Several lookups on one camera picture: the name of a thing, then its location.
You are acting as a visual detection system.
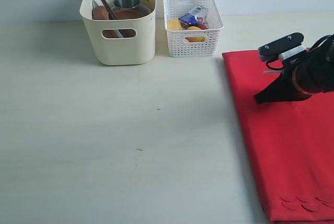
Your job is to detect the blue white milk carton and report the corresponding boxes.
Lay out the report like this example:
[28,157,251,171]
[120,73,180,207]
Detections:
[178,5,209,26]

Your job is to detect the yellow cheese wedge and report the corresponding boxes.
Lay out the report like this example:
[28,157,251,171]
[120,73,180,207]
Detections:
[167,18,183,31]

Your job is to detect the steel table knife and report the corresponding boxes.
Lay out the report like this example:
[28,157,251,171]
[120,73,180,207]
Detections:
[92,0,123,39]

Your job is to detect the red tablecloth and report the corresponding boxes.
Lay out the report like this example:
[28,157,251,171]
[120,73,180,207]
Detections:
[222,50,333,223]

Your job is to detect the white enamel bowl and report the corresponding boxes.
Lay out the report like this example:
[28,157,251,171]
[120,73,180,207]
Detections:
[112,5,151,20]

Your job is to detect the brown wooden plate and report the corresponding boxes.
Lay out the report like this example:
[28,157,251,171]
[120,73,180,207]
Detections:
[103,9,144,38]

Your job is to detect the brown wooden chopstick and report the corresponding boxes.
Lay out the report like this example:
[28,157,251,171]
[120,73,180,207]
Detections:
[100,0,131,39]
[91,0,133,38]

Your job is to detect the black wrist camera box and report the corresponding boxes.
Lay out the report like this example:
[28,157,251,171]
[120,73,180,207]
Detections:
[258,32,304,62]

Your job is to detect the white perforated plastic basket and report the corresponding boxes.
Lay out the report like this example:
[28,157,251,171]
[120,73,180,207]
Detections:
[163,0,223,57]

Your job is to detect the yellow lemon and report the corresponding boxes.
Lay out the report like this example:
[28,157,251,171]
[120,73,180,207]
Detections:
[186,26,206,42]

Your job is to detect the stainless steel cup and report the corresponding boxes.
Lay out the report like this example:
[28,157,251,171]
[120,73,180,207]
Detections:
[113,0,140,10]

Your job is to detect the cream plastic bin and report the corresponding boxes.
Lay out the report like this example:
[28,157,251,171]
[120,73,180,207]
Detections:
[80,0,156,65]

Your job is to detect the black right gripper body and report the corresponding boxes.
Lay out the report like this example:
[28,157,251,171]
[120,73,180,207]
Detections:
[283,35,333,96]

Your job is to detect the brown wooden spoon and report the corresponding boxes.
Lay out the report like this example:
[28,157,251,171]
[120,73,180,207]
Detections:
[92,6,109,20]

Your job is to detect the red sausage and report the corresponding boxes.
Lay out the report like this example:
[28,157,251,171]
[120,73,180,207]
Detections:
[197,23,208,30]

